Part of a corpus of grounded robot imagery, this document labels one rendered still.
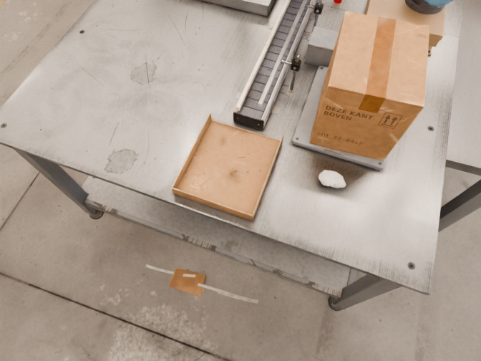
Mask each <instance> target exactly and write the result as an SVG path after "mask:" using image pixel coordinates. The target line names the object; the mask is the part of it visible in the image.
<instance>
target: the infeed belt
mask: <svg viewBox="0 0 481 361"><path fill-rule="evenodd" d="M302 2H303V0H291V1H290V3H289V5H288V8H287V10H286V12H285V14H284V15H283V18H282V20H281V23H280V24H279V27H278V29H277V31H276V33H275V35H274V38H273V40H272V42H271V44H270V47H269V48H268V51H267V52H266V55H265V57H264V59H263V61H262V63H261V66H260V68H259V70H258V72H257V74H256V77H255V79H254V81H253V83H252V85H251V88H250V89H249V91H248V94H247V95H246V98H245V100H244V102H243V104H242V106H241V109H240V111H237V114H238V115H242V116H245V117H249V118H252V119H255V120H259V121H260V120H261V118H262V116H263V114H264V111H265V109H266V106H267V104H268V101H269V100H270V97H271V95H272V92H273V90H274V87H275V86H276V83H277V81H278V78H279V76H280V73H281V70H282V69H283V66H284V64H283V63H280V65H279V68H278V70H277V72H276V75H275V77H274V79H273V81H272V84H271V86H270V89H269V91H268V94H267V95H266V98H265V100H264V102H263V105H262V107H259V106H258V102H259V100H260V98H261V95H262V94H263V91H264V89H265V87H266V84H267V82H268V79H269V77H270V76H271V73H272V71H273V68H274V66H275V64H276V61H277V59H278V57H279V54H280V53H281V50H282V48H283V46H284V43H285V41H286V39H287V36H288V34H289V32H290V30H291V27H292V25H293V23H294V20H295V18H296V16H297V13H298V11H299V9H300V7H301V5H302ZM307 9H308V8H307V7H304V9H303V12H302V14H301V17H300V19H299V21H298V24H297V25H296V28H295V30H294V33H293V35H292V37H291V40H290V42H289V44H288V47H287V49H286V52H285V54H284V56H283V60H286V59H287V57H288V54H289V52H290V50H291V47H292V45H293V42H294V40H295V38H296V35H297V33H298V31H299V28H300V26H301V23H302V21H303V18H304V17H305V14H306V12H307Z"/></svg>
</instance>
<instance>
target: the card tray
mask: <svg viewBox="0 0 481 361"><path fill-rule="evenodd" d="M282 142H283V135H282V137H281V140H277V139H275V138H270V137H268V136H265V135H261V134H258V133H254V132H251V131H249V130H244V129H242V128H239V127H235V126H232V125H228V124H225V123H222V122H218V121H216V120H212V119H211V113H209V115H208V117H207V119H206V121H205V123H204V125H203V127H202V129H201V131H200V133H199V135H198V136H197V138H196V140H195V142H194V144H193V146H192V148H191V150H190V152H189V154H188V156H187V158H186V160H185V162H184V164H183V166H182V168H181V169H180V172H179V173H178V176H177V178H176V179H175V182H174V183H173V186H172V188H171V189H172V191H173V193H174V194H176V195H179V196H182V197H185V198H188V199H190V200H193V201H197V202H199V203H202V204H205V205H207V206H211V207H213V208H217V209H219V210H222V211H225V212H228V213H232V214H233V215H236V216H240V217H242V218H246V219H248V220H250V221H253V219H254V216H255V214H256V211H257V208H258V205H259V203H260V200H261V197H262V195H263V192H264V189H265V187H266V184H267V182H268V178H269V176H270V174H271V171H272V168H273V165H274V163H275V160H276V157H277V155H278V152H279V149H280V147H281V143H282Z"/></svg>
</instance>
